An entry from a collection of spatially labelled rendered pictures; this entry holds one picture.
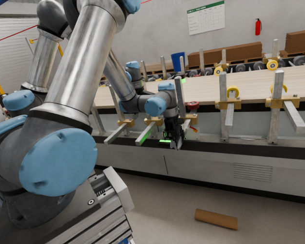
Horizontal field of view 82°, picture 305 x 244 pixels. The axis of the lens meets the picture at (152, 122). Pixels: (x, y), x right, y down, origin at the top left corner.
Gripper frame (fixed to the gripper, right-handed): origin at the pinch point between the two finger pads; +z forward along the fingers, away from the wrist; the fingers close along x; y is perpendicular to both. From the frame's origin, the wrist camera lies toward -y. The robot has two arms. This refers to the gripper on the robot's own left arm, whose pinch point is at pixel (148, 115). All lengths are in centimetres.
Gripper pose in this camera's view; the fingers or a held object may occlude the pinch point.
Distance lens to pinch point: 116.7
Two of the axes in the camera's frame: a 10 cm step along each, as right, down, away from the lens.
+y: -9.8, 1.6, 1.5
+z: 2.0, 8.8, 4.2
